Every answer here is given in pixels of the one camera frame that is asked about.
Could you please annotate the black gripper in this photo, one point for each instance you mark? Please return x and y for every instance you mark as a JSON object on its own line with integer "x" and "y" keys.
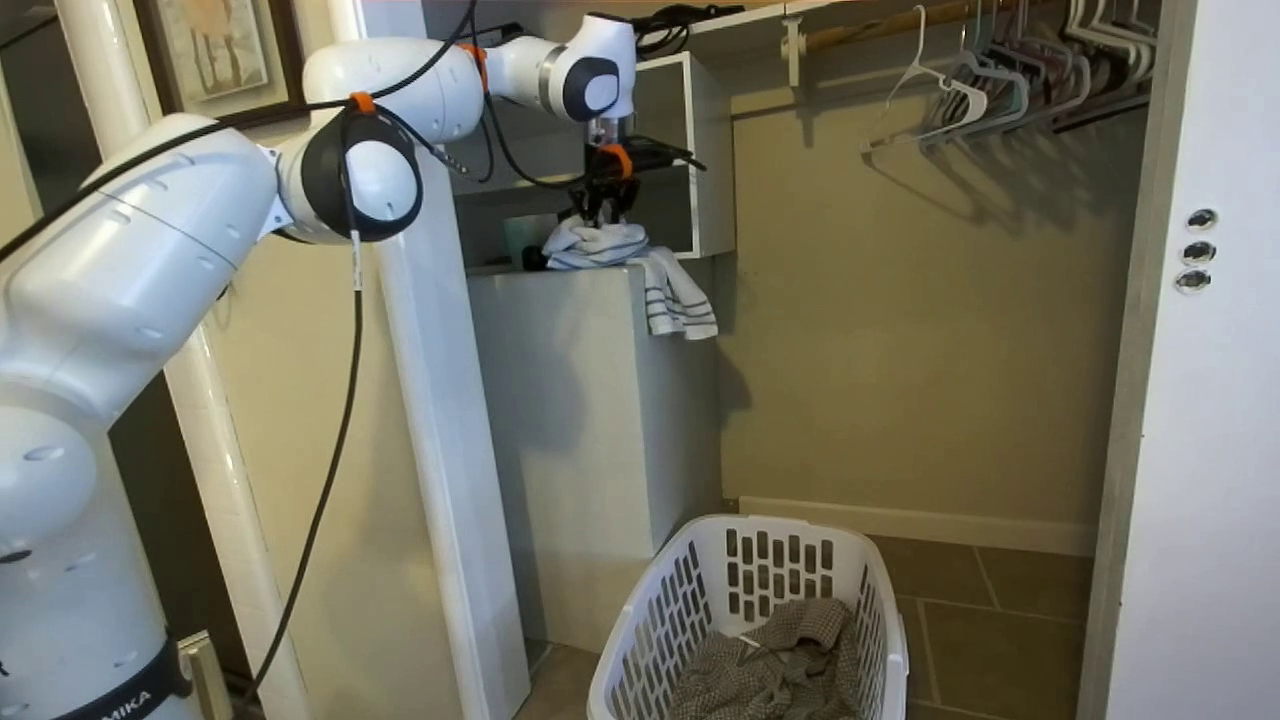
{"x": 615, "y": 167}

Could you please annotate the white blue striped towel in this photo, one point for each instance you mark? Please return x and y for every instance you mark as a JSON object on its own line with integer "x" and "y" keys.
{"x": 672, "y": 301}

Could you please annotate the white plastic laundry basket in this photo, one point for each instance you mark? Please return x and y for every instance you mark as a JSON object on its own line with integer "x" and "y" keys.
{"x": 730, "y": 573}

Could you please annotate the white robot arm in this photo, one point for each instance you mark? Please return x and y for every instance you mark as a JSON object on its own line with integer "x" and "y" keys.
{"x": 106, "y": 288}

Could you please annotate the white closet shelf unit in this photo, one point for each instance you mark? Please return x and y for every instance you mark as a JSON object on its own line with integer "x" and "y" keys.
{"x": 682, "y": 143}

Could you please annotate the white closet cabinet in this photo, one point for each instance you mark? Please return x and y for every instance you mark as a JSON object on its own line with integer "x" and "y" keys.
{"x": 604, "y": 436}

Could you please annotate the wooden closet rod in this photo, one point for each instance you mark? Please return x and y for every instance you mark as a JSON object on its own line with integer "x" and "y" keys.
{"x": 805, "y": 43}

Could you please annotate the white plastic hangers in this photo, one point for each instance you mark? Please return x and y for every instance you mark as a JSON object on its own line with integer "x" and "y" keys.
{"x": 1009, "y": 78}

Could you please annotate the grey checkered cloth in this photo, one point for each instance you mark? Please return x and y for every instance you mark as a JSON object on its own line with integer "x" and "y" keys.
{"x": 798, "y": 665}

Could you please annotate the white right closet door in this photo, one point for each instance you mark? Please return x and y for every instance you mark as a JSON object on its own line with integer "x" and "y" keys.
{"x": 1185, "y": 582}

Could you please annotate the framed picture on wall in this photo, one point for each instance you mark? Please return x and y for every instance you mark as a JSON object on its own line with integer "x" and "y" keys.
{"x": 222, "y": 56}

